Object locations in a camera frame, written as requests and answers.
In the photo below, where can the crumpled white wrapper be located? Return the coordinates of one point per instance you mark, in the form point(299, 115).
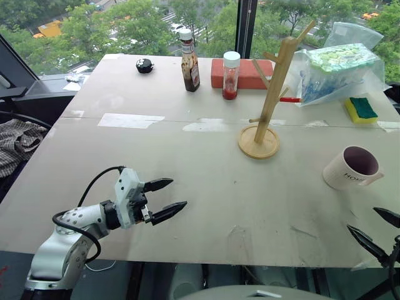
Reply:
point(73, 77)

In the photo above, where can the yellow green sponge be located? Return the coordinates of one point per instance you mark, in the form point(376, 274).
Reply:
point(362, 109)

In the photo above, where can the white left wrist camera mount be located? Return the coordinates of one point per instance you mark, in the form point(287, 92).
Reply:
point(125, 190)

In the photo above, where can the black round timer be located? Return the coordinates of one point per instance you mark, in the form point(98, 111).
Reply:
point(144, 66)

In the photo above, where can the wooden mug tree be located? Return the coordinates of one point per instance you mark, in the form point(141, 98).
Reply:
point(268, 103)

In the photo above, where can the white tape patch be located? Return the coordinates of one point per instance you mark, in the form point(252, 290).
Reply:
point(129, 121)

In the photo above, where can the green white packet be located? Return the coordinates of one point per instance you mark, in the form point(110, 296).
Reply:
point(340, 57)

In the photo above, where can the red brick block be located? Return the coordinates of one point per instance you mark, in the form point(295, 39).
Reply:
point(243, 73)

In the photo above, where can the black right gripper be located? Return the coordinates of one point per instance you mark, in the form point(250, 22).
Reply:
point(396, 247)

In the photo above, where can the clear bottle with white cap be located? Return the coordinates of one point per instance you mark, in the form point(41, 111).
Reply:
point(231, 81)

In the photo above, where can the brown sauce bottle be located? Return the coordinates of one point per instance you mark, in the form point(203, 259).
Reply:
point(191, 72)

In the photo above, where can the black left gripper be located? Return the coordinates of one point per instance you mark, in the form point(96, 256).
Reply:
point(141, 200)

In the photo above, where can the white mug with lettering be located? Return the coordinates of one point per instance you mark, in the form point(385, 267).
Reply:
point(339, 173)

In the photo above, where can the black side desk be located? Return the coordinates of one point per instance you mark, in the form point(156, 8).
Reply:
point(37, 93)

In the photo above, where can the black window frame post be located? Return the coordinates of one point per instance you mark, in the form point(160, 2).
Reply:
point(246, 28)

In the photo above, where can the clear plastic bag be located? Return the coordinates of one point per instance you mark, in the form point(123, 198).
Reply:
point(315, 87)

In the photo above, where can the checkered cloth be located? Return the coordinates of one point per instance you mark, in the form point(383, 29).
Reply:
point(18, 140)

